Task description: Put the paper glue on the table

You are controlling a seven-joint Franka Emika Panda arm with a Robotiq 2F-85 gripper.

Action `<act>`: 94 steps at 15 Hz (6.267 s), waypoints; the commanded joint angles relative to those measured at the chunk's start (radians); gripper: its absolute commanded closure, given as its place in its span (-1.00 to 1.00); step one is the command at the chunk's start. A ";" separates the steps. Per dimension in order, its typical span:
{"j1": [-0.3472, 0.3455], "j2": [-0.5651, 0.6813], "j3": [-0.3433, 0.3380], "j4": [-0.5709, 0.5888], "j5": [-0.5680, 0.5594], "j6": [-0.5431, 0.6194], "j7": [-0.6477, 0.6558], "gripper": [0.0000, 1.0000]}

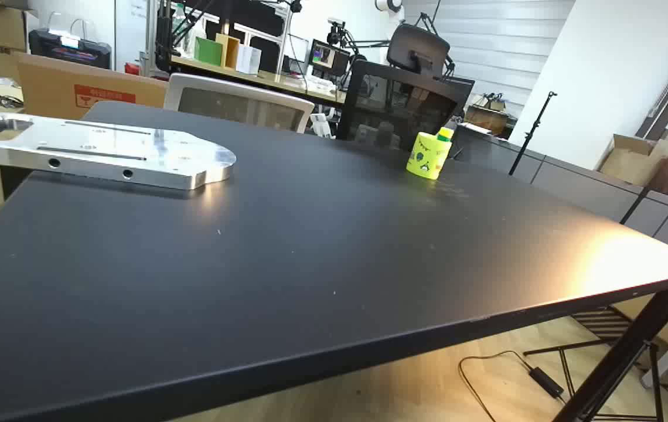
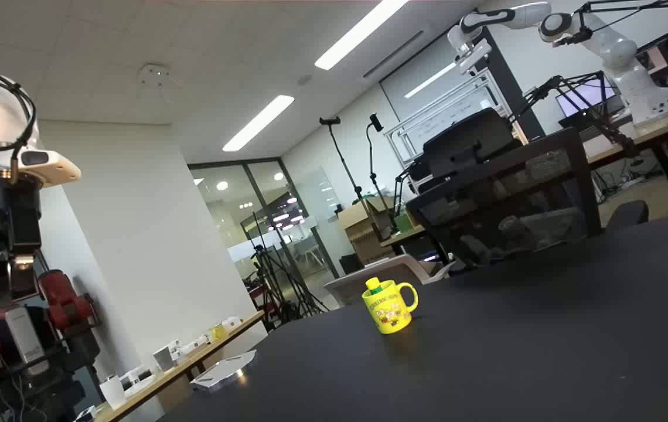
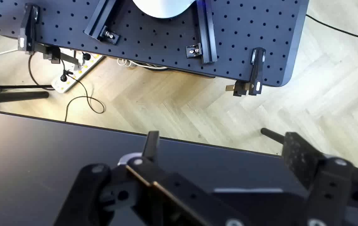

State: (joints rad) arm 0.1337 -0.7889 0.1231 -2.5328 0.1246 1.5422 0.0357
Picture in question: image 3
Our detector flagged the black tripod legs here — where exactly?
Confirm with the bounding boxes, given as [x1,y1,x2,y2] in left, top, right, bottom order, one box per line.
[0,84,54,111]

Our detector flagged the black clamp with brass pin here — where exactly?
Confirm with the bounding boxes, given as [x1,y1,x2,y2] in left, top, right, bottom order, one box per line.
[226,46,267,97]

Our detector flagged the black rod tip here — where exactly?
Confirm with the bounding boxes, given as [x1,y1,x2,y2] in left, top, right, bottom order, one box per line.
[260,126,286,145]

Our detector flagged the white power strip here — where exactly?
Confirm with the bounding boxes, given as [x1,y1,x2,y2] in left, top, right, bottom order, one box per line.
[50,51,106,94]

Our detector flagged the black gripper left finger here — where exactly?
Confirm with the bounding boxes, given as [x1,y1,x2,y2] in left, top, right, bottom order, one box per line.
[54,130,246,226]

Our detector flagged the blue perforated breadboard table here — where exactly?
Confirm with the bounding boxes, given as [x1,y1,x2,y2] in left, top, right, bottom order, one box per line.
[0,0,310,87]

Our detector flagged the white round disc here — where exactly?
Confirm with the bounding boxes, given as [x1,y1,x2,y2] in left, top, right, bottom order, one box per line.
[131,0,196,20]

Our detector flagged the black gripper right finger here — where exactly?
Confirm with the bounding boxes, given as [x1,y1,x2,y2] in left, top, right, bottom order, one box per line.
[281,130,358,226]

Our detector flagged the looped black floor cable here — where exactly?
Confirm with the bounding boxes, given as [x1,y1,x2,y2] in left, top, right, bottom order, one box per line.
[59,69,106,123]

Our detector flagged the long aluminium rail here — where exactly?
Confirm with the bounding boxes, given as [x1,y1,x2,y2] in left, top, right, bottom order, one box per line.
[184,0,219,65]

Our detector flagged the short aluminium rail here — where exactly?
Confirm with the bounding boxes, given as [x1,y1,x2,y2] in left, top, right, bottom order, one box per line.
[82,0,123,45]

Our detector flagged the black clamp with white tag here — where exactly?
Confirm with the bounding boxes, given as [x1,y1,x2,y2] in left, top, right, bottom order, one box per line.
[17,3,41,54]

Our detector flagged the thin black cable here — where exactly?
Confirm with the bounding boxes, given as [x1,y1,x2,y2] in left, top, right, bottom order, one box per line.
[305,12,358,42]

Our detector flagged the small white round rim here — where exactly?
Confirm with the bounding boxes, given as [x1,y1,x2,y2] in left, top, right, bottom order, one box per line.
[116,151,144,167]

